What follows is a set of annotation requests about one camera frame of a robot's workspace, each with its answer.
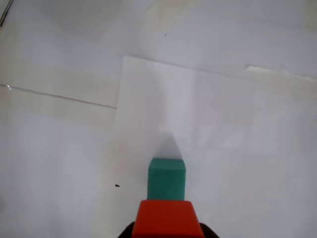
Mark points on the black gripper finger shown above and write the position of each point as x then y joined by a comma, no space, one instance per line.
208,233
127,231

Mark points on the small white paper sheet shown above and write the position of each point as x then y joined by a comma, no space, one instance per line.
223,148

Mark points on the teal blue cube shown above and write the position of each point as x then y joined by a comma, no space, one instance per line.
166,178

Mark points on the large white paper sheet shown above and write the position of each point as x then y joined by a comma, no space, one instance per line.
198,37

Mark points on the red cube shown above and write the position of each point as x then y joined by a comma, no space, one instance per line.
168,220

